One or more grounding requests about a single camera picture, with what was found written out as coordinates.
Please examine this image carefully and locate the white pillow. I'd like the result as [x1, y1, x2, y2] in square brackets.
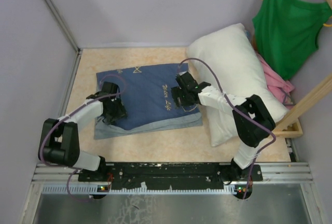
[186, 22, 290, 147]

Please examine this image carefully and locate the aluminium rail frame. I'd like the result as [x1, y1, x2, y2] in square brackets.
[20, 50, 322, 224]

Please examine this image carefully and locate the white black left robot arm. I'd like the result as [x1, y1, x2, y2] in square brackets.
[38, 82, 127, 181]

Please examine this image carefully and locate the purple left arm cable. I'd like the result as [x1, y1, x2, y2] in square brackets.
[38, 73, 127, 203]

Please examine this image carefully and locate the pink shirt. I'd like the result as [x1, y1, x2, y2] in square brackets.
[256, 53, 295, 103]

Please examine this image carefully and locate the white slotted cable duct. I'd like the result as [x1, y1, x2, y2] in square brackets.
[42, 183, 250, 195]

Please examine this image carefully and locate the wooden clothes rack frame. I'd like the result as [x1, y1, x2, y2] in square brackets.
[274, 0, 331, 134]

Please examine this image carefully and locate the grey-blue pillowcase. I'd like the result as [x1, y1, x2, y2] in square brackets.
[94, 63, 203, 140]

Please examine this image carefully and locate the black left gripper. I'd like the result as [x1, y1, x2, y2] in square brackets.
[103, 96, 128, 124]

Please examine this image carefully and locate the green tank top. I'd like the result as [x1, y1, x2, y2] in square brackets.
[252, 0, 331, 80]

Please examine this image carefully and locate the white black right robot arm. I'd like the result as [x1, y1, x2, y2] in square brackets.
[171, 72, 275, 180]

